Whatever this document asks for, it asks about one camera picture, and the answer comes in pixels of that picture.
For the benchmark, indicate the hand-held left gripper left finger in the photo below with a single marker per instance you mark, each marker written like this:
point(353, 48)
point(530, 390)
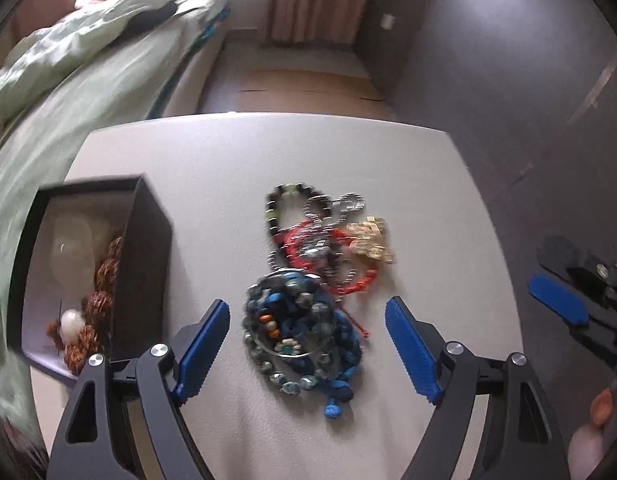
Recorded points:
point(203, 352)

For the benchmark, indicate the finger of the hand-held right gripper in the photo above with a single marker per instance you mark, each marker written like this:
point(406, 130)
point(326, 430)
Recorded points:
point(563, 255)
point(558, 300)

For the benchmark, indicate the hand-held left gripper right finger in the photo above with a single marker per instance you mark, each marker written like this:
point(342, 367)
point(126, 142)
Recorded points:
point(413, 355)

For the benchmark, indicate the silver metal bangle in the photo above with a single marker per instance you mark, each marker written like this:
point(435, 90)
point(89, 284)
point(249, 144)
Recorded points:
point(253, 332)

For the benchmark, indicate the black jewelry box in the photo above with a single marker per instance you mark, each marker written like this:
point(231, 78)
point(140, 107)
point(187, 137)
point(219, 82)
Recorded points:
point(143, 270)

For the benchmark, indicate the white round bead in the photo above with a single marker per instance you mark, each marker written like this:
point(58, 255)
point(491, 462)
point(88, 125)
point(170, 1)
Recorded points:
point(71, 324)

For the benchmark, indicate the person's right hand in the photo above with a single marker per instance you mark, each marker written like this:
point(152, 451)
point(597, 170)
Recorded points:
point(588, 447)

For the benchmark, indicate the white low table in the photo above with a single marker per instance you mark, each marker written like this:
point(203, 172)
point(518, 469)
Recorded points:
point(223, 160)

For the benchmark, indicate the bed with green blanket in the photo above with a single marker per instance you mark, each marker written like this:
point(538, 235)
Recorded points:
point(33, 160)

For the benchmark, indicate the flattened cardboard sheets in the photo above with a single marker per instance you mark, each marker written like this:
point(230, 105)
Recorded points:
point(308, 85)

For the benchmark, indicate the light green quilt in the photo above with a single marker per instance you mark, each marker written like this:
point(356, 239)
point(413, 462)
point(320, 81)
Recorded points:
point(63, 45)

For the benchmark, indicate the black cloth item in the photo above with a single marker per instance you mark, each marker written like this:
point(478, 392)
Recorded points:
point(151, 17)

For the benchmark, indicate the pink curtain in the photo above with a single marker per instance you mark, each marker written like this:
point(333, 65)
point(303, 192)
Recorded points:
point(316, 0)

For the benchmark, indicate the cream upholstered bed frame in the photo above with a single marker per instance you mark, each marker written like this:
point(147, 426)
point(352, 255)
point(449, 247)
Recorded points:
point(188, 85)

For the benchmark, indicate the white wall switch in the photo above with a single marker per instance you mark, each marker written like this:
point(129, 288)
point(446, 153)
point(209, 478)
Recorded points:
point(387, 21)

